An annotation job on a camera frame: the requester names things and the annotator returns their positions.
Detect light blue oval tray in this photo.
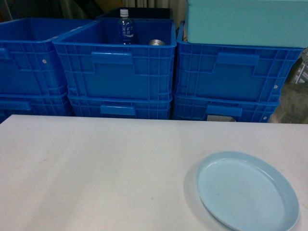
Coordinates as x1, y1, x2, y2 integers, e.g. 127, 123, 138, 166
196, 152, 300, 231

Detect blue crate bottom right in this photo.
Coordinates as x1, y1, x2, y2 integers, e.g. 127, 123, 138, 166
172, 95, 280, 123

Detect blue crate bottom middle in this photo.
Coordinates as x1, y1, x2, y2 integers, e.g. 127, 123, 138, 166
68, 94, 172, 120

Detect silver metal can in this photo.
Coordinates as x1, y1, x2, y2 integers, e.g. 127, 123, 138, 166
149, 39, 166, 46

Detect blue crate top middle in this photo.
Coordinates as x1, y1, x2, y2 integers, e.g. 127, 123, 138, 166
53, 18, 177, 100

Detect clear water bottle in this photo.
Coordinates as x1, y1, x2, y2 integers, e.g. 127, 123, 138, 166
117, 9, 134, 45

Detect dark blue rear crate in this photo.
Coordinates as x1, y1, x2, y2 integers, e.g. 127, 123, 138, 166
97, 7, 173, 19

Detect blue crate top right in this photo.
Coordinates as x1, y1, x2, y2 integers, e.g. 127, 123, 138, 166
174, 24, 302, 103

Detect blue crate top left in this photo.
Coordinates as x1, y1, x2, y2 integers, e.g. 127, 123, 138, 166
0, 18, 92, 96

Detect blue crate bottom left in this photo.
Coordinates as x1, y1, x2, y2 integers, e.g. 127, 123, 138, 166
0, 94, 75, 122

